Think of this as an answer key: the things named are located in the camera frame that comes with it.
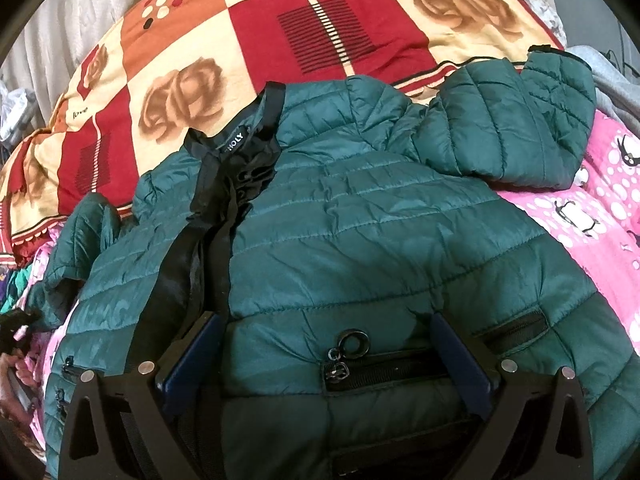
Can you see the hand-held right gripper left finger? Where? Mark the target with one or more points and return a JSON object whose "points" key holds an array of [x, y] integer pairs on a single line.
{"points": [[192, 360]]}

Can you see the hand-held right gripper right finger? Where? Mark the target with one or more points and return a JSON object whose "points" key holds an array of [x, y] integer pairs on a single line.
{"points": [[460, 365]]}

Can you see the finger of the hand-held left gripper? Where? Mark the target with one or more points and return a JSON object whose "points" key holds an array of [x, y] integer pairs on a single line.
{"points": [[12, 330]]}

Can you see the green puffer jacket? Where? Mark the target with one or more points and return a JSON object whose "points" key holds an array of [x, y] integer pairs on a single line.
{"points": [[375, 220]]}

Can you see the green cloth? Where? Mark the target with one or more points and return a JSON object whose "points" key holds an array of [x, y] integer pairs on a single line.
{"points": [[20, 285]]}

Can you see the pale curtain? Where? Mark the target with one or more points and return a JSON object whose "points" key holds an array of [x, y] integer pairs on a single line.
{"points": [[60, 35]]}

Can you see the grey garment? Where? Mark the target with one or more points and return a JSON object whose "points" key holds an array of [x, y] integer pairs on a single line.
{"points": [[610, 85]]}

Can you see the red rose print blanket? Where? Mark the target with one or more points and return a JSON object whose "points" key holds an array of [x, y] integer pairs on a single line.
{"points": [[200, 35]]}

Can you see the pale floral sheet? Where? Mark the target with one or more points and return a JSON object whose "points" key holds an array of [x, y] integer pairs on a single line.
{"points": [[542, 15]]}

